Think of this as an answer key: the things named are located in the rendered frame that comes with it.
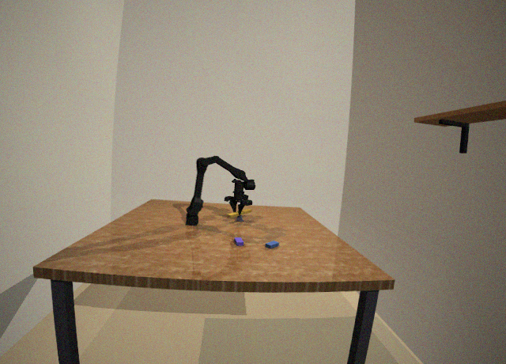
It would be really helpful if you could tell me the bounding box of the yellow bar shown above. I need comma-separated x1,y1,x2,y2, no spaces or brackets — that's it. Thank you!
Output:
227,209,252,218

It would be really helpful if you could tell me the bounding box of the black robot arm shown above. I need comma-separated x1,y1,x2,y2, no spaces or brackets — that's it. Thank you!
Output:
185,156,255,226

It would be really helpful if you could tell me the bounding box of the blue rectangular block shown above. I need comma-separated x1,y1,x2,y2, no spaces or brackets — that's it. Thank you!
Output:
266,241,280,249

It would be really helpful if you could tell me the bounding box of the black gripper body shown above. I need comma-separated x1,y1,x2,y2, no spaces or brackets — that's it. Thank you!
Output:
225,190,252,206

